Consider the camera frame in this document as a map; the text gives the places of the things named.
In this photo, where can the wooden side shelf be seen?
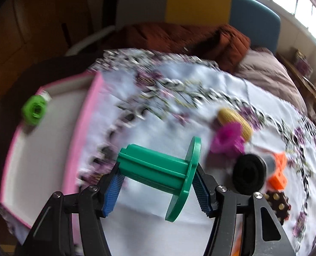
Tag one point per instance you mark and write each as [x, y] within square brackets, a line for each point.
[308, 89]

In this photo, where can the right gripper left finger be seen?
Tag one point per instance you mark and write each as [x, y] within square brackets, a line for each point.
[52, 232]

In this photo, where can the rust brown quilted jacket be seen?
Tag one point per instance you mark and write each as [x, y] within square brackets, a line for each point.
[223, 44]

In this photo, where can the purple box on shelf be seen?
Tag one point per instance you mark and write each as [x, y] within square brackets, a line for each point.
[301, 64]

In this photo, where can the black cap clear cup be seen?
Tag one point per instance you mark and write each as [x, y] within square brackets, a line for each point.
[250, 172]

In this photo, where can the white embroidered floral tablecloth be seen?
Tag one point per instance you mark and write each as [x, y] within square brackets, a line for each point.
[160, 102]

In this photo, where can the lime green round gadget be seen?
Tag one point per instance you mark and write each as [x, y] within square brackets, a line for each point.
[35, 108]

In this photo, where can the brown knobbed massage ball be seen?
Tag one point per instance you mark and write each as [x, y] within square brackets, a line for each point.
[279, 204]

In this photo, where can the yellow perforated oval case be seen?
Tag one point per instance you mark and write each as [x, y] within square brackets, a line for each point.
[228, 116]

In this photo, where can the mauve quilted blanket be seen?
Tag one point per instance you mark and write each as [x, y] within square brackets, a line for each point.
[261, 67]

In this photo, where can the orange cube block piece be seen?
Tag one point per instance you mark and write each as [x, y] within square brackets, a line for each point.
[277, 180]

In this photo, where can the pink tray box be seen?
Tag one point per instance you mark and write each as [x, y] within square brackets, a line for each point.
[45, 159]

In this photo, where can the purple plastic cup toy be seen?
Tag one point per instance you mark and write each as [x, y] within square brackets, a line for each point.
[228, 141]

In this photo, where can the grey yellow blue sofa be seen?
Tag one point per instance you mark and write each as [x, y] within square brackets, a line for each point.
[250, 17]

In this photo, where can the green plastic spool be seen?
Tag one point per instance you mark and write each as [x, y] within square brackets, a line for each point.
[163, 172]

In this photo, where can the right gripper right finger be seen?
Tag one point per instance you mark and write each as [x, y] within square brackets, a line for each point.
[262, 233]

